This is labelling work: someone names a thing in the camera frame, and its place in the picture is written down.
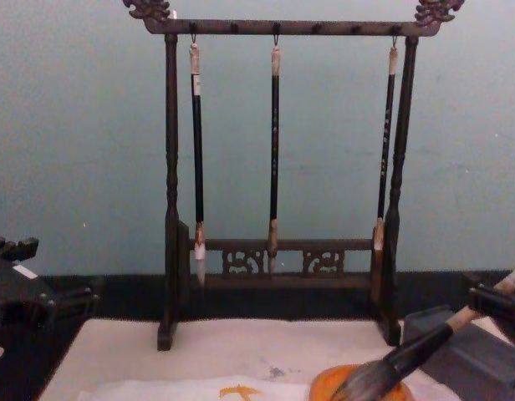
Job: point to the white paper sheet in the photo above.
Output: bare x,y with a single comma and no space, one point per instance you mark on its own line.
165,390

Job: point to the white felt mat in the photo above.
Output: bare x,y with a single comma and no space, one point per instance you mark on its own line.
224,346

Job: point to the hanging brush with white label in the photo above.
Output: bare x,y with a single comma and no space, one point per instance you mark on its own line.
197,146

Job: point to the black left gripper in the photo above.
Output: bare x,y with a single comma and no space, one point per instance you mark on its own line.
15,296

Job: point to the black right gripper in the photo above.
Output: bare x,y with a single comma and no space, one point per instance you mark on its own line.
512,336

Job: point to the black table cloth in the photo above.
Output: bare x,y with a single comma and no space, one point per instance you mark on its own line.
128,294

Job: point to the dark carved wooden brush rack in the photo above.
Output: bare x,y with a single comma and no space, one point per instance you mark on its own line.
171,167

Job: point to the large black calligraphy brush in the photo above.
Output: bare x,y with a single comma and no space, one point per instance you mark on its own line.
420,342

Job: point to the orange round dish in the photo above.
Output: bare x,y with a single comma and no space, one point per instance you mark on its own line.
324,382

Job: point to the hanging thin black calligraphy brush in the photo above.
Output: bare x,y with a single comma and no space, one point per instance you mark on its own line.
387,138

